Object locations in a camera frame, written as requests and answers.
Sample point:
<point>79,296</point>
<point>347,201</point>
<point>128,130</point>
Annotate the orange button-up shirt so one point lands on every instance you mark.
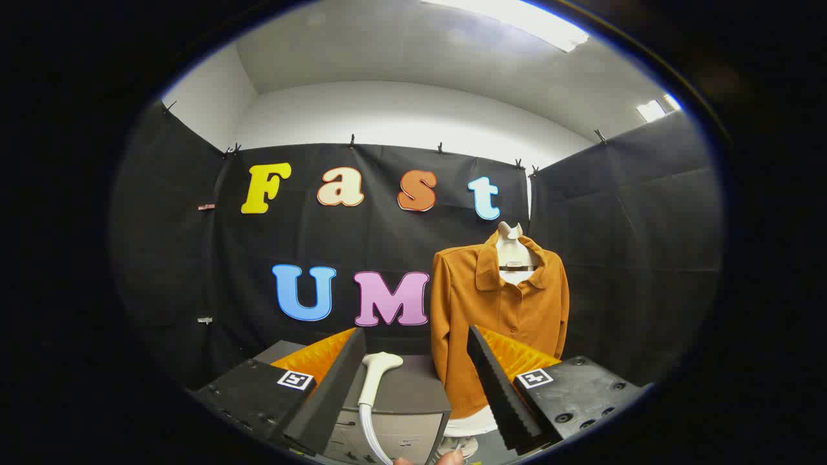
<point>504,316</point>

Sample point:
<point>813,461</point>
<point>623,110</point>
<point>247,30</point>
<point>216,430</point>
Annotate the small ceiling light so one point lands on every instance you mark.
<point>656,108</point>

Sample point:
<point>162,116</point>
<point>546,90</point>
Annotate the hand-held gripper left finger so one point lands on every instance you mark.
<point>329,400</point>

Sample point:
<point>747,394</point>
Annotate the long ceiling light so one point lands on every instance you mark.
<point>517,19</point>

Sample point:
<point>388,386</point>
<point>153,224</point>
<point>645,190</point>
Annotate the white garment steamer head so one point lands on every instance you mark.
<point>376,378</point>

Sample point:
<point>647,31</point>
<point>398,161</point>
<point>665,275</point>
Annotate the white plastic hanger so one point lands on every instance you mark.
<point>510,248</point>

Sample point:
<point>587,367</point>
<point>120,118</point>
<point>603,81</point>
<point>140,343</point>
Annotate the row of black clips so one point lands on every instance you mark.
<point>352,140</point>

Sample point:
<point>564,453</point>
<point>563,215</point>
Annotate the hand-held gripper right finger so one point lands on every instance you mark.
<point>501,394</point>

